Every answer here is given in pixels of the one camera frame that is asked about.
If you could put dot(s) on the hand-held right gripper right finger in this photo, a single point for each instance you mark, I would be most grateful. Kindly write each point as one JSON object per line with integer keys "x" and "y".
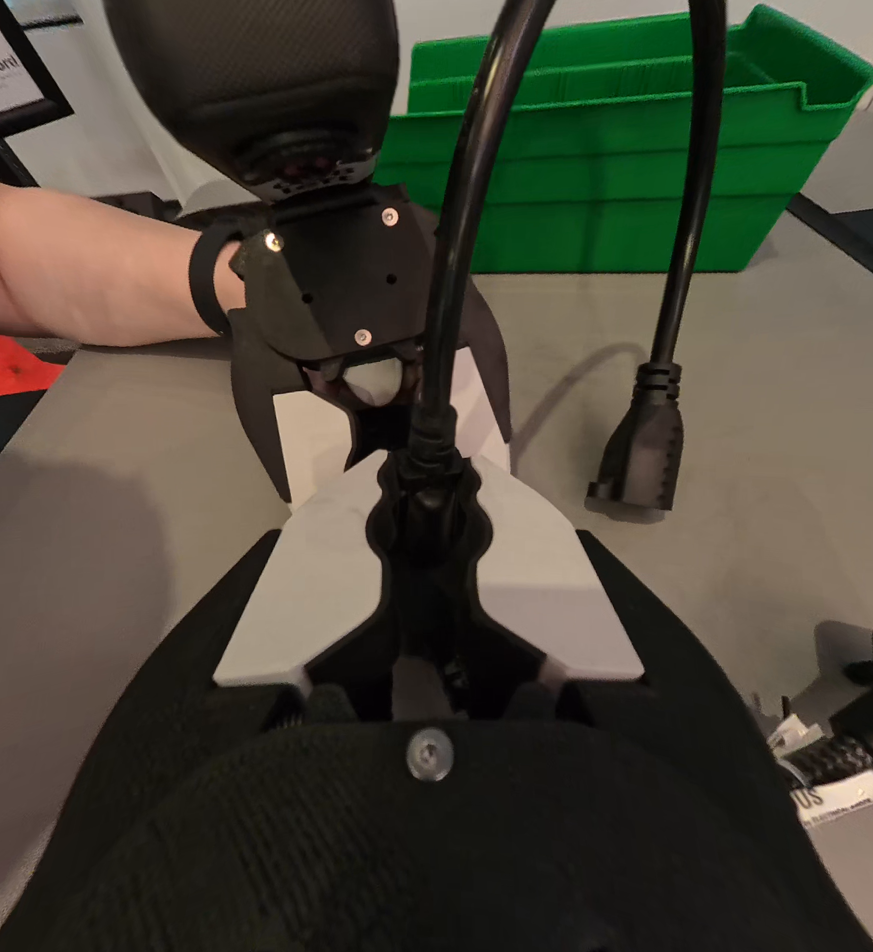
{"x": 548, "y": 587}

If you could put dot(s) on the green plastic bin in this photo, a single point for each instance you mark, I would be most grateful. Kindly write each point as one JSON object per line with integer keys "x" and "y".
{"x": 592, "y": 208}

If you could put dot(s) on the person's left forearm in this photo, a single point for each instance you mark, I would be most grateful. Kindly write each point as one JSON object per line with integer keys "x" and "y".
{"x": 72, "y": 260}

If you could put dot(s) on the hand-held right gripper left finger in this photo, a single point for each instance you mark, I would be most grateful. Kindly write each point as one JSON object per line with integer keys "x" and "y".
{"x": 310, "y": 587}

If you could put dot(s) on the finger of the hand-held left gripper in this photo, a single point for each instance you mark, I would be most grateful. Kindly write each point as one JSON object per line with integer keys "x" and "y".
{"x": 481, "y": 409}
{"x": 310, "y": 439}

